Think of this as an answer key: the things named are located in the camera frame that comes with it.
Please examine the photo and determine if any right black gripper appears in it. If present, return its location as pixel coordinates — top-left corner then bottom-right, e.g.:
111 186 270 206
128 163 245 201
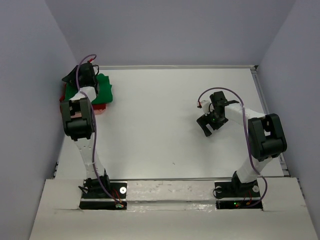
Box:
197 109 229 136

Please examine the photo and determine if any green t shirt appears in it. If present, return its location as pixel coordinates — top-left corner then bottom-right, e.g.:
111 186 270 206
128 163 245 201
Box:
59 73 113 105

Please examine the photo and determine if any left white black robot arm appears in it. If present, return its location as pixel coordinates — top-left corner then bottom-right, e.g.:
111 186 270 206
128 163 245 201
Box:
60 61 111 199

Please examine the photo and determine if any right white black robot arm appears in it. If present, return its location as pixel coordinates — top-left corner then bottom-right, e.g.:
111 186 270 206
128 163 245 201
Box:
196 87 288 199

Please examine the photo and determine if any folded dark red t shirt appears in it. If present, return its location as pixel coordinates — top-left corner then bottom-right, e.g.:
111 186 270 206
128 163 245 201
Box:
59 83 107 115

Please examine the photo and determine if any folded pink t shirt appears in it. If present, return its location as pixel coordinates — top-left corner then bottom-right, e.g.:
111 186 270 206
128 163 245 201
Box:
68 104 107 119

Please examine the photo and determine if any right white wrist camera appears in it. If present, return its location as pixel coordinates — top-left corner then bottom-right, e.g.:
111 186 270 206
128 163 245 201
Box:
197 100 214 116

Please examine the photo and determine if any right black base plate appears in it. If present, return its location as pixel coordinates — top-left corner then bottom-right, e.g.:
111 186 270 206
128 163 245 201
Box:
212 181 263 210

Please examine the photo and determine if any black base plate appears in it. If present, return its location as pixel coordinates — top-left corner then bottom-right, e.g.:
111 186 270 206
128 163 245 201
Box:
78 180 128 211
212 181 263 210

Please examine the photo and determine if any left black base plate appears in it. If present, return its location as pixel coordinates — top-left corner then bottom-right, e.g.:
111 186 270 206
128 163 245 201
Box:
78 180 128 211

